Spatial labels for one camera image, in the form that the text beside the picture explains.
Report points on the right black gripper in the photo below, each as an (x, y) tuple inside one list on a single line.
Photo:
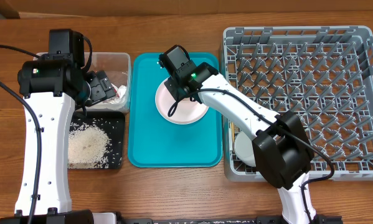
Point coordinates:
[(168, 86)]

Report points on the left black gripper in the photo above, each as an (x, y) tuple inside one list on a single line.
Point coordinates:
[(101, 86)]

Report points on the white napkin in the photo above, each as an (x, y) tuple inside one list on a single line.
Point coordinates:
[(118, 100)]

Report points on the white rice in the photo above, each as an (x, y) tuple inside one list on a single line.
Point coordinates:
[(94, 146)]

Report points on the grey metal bowl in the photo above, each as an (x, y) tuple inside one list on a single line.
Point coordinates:
[(244, 150)]

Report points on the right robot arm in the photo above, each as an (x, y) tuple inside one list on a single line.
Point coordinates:
[(280, 145)]

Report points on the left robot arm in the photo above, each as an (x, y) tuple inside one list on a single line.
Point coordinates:
[(44, 196)]

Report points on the grey dishwasher rack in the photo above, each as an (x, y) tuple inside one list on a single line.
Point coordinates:
[(324, 74)]

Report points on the white round plate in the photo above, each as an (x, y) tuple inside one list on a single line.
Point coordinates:
[(187, 111)]

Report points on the clear plastic bin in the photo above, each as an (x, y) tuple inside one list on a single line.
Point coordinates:
[(111, 68)]

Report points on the black plastic tray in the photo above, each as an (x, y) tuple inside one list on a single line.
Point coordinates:
[(115, 119)]

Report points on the teal serving tray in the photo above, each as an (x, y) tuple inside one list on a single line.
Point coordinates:
[(155, 142)]

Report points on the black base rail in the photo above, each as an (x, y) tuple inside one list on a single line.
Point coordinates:
[(189, 221)]

